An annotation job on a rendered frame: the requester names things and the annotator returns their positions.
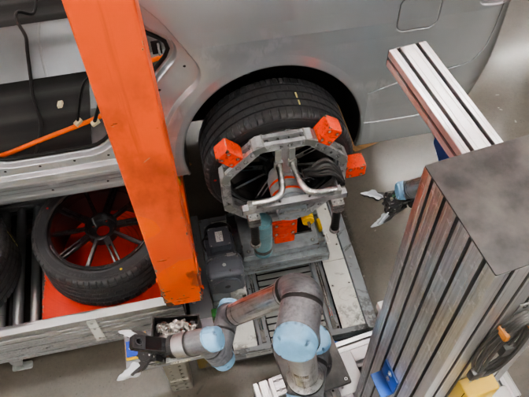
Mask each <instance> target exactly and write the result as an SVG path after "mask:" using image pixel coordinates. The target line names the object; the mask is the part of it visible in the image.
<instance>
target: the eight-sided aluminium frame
mask: <svg viewBox="0 0 529 397"><path fill-rule="evenodd" d="M303 146H311V147H313V148H315V149H317V150H318V151H320V152H322V153H324V154H326V155H328V156H330V157H331V158H334V163H335V164H336V165H337V166H340V169H341V170H342V174H343V177H344V179H345V177H346V166H347V162H348V156H347V153H346V150H345V147H344V146H342V145H341V144H340V143H337V142H335V141H334V142H333V143H332V144H331V145H330V146H328V145H325V144H322V143H318V139H317V137H316V133H315V130H314V129H313V128H299V129H295V130H290V131H285V132H277V133H272V134H267V135H258V136H254V137H253V138H252V139H249V142H248V143H246V144H245V145H244V146H243V147H242V148H241V149H242V156H243V159H242V160H241V161H240V162H239V163H238V164H237V165H236V166H235V167H234V168H231V167H229V166H226V165H224V164H222V165H221V167H219V168H218V171H219V172H218V174H219V178H220V188H221V194H222V195H221V198H222V202H223V205H224V210H225V211H227V212H229V213H233V214H235V215H238V216H240V217H244V218H246V215H245V216H243V215H242V207H241V206H244V205H245V203H247V202H244V201H242V200H239V199H237V198H234V197H232V194H231V179H232V178H233V177H234V176H236V175H237V174H238V173H239V172H240V171H242V170H243V169H244V168H245V167H246V166H248V164H249V163H251V162H252V161H253V160H254V159H255V158H256V157H258V156H259V155H260V154H263V153H267V152H271V151H275V150H285V149H289V148H291V147H303ZM335 185H338V183H337V180H336V178H335V177H332V178H331V179H330V180H329V181H328V182H327V183H325V184H324V185H322V186H321V187H319V188H324V187H332V186H335ZM325 202H327V201H323V202H315V203H310V204H306V205H307V211H306V213H305V214H304V215H303V216H301V217H304V216H308V215H310V214H311V213H313V211H314V210H316V209H317V208H319V207H320V206H322V205H323V204H324V203H325ZM262 213H267V214H268V215H270V216H271V218H272V222H273V221H282V219H280V218H279V217H278V215H277V212H276V210H271V211H267V212H262ZM246 219H247V218H246Z"/></svg>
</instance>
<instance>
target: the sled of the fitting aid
mask: <svg viewBox="0 0 529 397"><path fill-rule="evenodd" d="M313 218H314V222H313V224H314V228H315V230H316V234H317V238H318V240H319V243H320V245H319V248H315V249H311V250H303V251H299V252H294V253H289V254H281V255H277V256H273V257H269V258H261V259H257V260H252V261H247V262H245V261H244V258H243V255H242V248H241V244H240V240H239V234H238V229H237V225H236V222H235V215H234V214H233V213H226V214H225V219H226V224H229V225H230V226H231V230H232V235H233V237H234V241H235V249H236V252H237V253H239V254H240V255H241V258H242V263H243V267H244V271H245V275H250V274H255V273H262V272H267V271H271V270H275V269H283V268H287V267H291V266H296V265H304V264H308V263H312V262H320V261H324V260H328V259H329V255H330V251H329V248H328V245H327V241H326V239H325V235H324V231H323V228H322V224H321V222H320V219H319V216H318V213H317V211H316V210H314V211H313Z"/></svg>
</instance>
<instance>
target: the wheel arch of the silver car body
mask: <svg viewBox="0 0 529 397"><path fill-rule="evenodd" d="M248 73H250V75H252V76H253V77H254V82H257V81H258V82H259V81H260V80H266V79H271V78H276V79H277V78H283V77H286V78H295V79H300V80H307V81H309V82H312V83H315V84H317V85H319V86H321V87H322V88H323V89H325V90H326V91H328V93H330V94H331V96H332V97H333V98H334V99H335V101H336V102H337V103H338V105H339V108H340V110H341V112H342V115H343V117H344V120H345V122H346V126H347V128H348V130H349V132H350V136H351V138H352V140H353V144H354V146H356V147H357V145H358V144H359V142H360V140H361V135H362V131H363V123H364V122H363V113H362V109H361V104H360V103H359V100H358V98H357V96H356V95H355V93H354V92H353V90H352V89H351V88H350V86H349V85H348V84H347V83H345V82H344V81H343V80H341V79H340V78H339V77H337V76H336V75H334V74H332V73H330V72H328V71H326V70H323V69H319V68H317V67H313V66H309V65H296V64H286V65H272V66H267V67H264V68H260V69H255V70H253V71H250V72H247V73H244V74H242V75H241V76H237V77H235V78H234V79H233V80H230V81H228V82H227V83H226V84H227V85H228V94H230V93H231V92H233V91H235V90H236V89H238V88H239V89H240V87H242V82H241V79H242V76H244V75H246V74H248ZM226 84H224V85H222V86H221V87H219V88H218V89H217V90H215V91H214V92H213V93H212V94H211V95H210V96H209V97H208V98H207V99H206V100H205V101H204V102H203V103H202V104H201V105H200V106H199V107H198V109H197V110H196V111H195V113H194V115H193V116H192V118H191V120H190V121H189V123H188V126H187V128H186V131H185V133H184V137H183V145H182V157H183V164H184V167H185V169H186V171H187V174H188V175H190V174H191V168H190V163H189V158H188V154H187V145H186V140H185V139H186V135H187V131H188V128H189V126H190V124H191V122H192V121H201V120H204V119H205V117H206V115H207V114H208V112H209V111H210V110H211V109H212V108H213V107H214V106H215V105H216V104H217V103H218V102H219V101H220V100H221V99H222V98H224V97H225V96H226V93H225V85H226Z"/></svg>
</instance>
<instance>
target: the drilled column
mask: <svg viewBox="0 0 529 397"><path fill-rule="evenodd" d="M163 370H164V371H165V375H166V377H167V378H168V382H169V383H170V385H171V388H172V390H173V391H182V390H186V389H189V388H193V381H192V376H191V368H190V365H189V362H182V363H178V364H174V365H167V366H163ZM174 382H175V383H174Z"/></svg>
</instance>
